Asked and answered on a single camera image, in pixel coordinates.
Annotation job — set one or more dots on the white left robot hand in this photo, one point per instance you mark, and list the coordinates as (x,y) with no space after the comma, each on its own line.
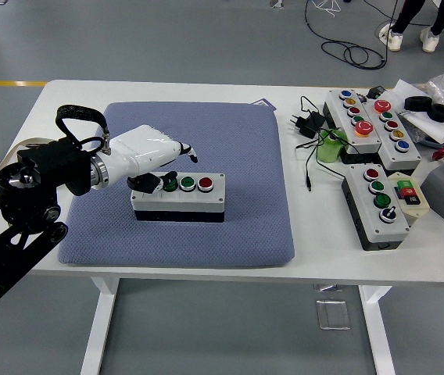
(144,150)

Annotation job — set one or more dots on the grey four-button control box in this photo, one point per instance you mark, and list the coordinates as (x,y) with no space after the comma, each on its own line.
(206,201)
(394,230)

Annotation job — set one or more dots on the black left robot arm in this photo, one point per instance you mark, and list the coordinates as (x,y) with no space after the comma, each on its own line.
(50,164)

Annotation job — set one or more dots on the grey five-button emergency-stop box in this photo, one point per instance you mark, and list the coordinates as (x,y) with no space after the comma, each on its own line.
(367,143)
(409,158)

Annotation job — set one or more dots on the blue-grey padded mat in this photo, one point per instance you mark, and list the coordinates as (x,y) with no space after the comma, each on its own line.
(222,140)

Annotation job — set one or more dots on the purple-edged card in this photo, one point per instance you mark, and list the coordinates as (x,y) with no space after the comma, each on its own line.
(265,102)

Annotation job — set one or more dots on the black power adapter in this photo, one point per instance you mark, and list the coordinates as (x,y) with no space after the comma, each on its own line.
(308,124)

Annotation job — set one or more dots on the green plastic cup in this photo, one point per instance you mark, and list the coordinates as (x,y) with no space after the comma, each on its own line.
(327,152)

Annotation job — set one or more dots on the white table leg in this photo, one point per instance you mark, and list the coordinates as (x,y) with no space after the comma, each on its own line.
(378,343)
(97,332)

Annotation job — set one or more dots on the small metal floor plate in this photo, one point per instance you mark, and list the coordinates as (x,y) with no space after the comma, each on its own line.
(327,288)

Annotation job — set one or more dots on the small black device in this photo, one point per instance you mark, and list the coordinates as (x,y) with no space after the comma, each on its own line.
(375,93)

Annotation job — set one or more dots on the metal floor outlet plate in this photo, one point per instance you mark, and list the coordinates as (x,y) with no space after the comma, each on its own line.
(333,314)

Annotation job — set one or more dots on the white paper sheet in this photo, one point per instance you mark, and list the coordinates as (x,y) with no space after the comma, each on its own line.
(402,91)

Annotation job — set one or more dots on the person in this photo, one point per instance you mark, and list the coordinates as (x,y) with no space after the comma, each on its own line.
(403,15)

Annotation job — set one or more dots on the red valve knob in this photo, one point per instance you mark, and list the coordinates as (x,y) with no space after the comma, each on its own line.
(442,151)

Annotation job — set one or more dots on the cream three-key switch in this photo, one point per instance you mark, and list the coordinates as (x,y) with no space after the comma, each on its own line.
(417,209)

